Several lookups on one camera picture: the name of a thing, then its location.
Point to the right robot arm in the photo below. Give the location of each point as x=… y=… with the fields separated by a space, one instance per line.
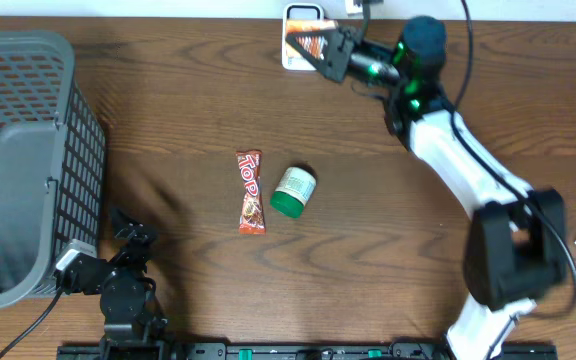
x=515 y=250

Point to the green lid white jar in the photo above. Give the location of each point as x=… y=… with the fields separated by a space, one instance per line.
x=293 y=192

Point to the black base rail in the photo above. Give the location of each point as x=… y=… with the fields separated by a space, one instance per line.
x=220 y=351

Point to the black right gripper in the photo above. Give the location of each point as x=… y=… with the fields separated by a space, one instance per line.
x=334 y=62

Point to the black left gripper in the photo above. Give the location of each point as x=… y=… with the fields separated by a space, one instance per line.
x=140 y=239

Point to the grey plastic basket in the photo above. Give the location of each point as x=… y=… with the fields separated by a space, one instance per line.
x=52 y=161

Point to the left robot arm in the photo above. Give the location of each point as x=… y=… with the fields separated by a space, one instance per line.
x=134 y=326

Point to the orange Kleenex tissue pack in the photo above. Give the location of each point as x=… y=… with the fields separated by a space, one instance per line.
x=312 y=44

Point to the red Top chocolate bar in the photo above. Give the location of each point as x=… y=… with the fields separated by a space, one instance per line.
x=252 y=220

